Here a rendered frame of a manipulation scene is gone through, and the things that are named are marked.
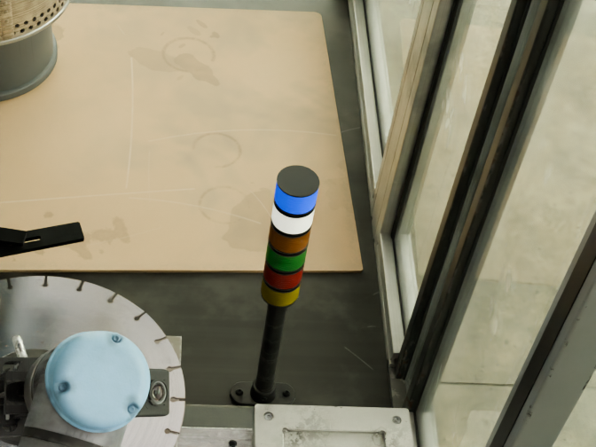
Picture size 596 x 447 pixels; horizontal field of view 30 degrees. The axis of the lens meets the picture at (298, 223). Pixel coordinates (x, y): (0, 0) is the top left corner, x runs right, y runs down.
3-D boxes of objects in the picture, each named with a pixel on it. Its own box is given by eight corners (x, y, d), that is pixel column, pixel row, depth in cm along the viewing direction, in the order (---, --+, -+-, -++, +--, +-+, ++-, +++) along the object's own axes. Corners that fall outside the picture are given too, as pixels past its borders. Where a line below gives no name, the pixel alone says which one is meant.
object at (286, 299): (298, 278, 132) (301, 262, 129) (299, 309, 129) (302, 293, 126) (260, 277, 131) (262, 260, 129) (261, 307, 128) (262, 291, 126)
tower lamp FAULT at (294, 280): (301, 261, 129) (304, 244, 127) (302, 291, 126) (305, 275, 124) (262, 259, 129) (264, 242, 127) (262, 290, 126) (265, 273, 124)
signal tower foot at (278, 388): (294, 385, 148) (296, 374, 146) (295, 407, 146) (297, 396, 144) (230, 383, 147) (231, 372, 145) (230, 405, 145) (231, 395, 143)
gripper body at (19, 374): (-11, 359, 106) (7, 346, 95) (80, 358, 109) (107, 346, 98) (-12, 442, 104) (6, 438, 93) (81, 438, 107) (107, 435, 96)
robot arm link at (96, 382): (33, 422, 79) (71, 309, 82) (11, 427, 89) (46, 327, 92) (137, 453, 82) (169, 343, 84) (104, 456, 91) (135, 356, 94)
